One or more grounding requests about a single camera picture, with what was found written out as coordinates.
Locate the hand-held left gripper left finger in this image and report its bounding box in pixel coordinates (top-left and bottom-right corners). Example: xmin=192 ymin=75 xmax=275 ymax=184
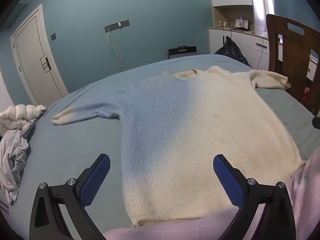
xmin=29 ymin=153 xmax=111 ymax=240

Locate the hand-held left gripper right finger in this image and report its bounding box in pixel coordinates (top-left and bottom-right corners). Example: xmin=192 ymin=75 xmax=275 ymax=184
xmin=213 ymin=154 xmax=297 ymax=240

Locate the blue and cream knit sweater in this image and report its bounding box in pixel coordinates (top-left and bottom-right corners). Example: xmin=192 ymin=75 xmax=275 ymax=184
xmin=52 ymin=66 xmax=306 ymax=227

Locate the brown wooden chair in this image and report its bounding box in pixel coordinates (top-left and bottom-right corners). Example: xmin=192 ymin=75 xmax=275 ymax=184
xmin=266 ymin=14 xmax=320 ymax=114

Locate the grey crumpled cloth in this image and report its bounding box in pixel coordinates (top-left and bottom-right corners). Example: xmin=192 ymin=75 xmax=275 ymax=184
xmin=0 ymin=129 xmax=29 ymax=203

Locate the white puffy jacket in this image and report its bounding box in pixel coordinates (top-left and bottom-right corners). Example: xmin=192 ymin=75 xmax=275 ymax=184
xmin=0 ymin=104 xmax=48 ymax=135

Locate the black plastic bag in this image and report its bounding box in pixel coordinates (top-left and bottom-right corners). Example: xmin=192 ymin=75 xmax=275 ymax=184
xmin=214 ymin=36 xmax=253 ymax=68

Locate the blue curtain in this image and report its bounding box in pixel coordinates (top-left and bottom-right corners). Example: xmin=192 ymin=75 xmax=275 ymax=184
xmin=272 ymin=0 xmax=320 ymax=33

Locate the white and pink bottle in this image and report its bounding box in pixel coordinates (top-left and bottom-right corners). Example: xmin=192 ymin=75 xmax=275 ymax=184
xmin=235 ymin=17 xmax=249 ymax=29

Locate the white base cabinet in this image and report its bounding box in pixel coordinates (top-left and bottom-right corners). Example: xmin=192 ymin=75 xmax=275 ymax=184
xmin=208 ymin=27 xmax=283 ymax=70

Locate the bright window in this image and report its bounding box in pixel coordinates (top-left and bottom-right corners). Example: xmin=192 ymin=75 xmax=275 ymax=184
xmin=252 ymin=0 xmax=274 ymax=35

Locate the white door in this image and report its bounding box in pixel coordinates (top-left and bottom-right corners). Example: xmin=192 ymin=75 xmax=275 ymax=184
xmin=10 ymin=4 xmax=69 ymax=107

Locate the black and grey box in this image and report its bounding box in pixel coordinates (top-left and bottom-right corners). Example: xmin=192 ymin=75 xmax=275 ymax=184
xmin=168 ymin=45 xmax=197 ymax=60

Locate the dark door handle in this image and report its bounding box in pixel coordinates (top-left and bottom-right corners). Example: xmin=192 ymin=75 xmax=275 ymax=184
xmin=41 ymin=57 xmax=52 ymax=73

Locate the yellow cable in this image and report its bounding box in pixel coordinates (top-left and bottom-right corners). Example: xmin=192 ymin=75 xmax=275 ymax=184
xmin=107 ymin=29 xmax=128 ymax=69

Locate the grey wall outlet strip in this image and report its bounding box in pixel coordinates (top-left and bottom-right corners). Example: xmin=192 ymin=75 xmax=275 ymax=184
xmin=104 ymin=19 xmax=130 ymax=33

